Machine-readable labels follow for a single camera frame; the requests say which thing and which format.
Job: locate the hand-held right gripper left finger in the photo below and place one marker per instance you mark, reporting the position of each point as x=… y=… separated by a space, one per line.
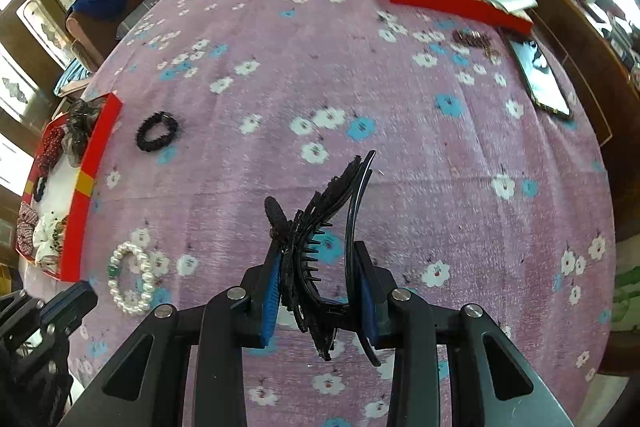
x=270 y=302

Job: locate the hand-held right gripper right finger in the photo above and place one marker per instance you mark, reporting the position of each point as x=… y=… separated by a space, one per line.
x=369 y=302

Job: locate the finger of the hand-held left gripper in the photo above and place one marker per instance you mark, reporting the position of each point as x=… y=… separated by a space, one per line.
x=70 y=304

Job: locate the white cherry print scrunchie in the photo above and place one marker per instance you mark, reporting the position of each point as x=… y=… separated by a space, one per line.
x=47 y=239

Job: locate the red plaid scrunchie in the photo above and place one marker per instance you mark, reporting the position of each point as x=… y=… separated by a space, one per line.
x=27 y=227

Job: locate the black leaf hair claw clip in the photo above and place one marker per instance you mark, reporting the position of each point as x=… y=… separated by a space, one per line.
x=320 y=217

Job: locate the red box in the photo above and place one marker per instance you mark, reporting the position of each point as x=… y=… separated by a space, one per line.
x=95 y=157

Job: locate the red polka dot scrunchie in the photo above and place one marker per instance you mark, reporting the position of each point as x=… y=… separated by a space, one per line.
x=50 y=149

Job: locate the black sheer dotted scrunchie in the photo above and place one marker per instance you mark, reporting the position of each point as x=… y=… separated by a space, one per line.
x=82 y=132

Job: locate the small dark scrunchie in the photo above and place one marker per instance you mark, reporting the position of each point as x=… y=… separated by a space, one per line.
x=40 y=189

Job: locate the green pipe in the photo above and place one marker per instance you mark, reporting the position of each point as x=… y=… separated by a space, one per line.
x=627 y=297

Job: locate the brown beaded hair clip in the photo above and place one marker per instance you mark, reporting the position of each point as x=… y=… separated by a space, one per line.
x=472 y=41

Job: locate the black smartphone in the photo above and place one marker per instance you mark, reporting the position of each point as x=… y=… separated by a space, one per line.
x=542 y=79

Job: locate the brown wooden headboard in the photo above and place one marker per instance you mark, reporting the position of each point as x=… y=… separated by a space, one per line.
x=600 y=72

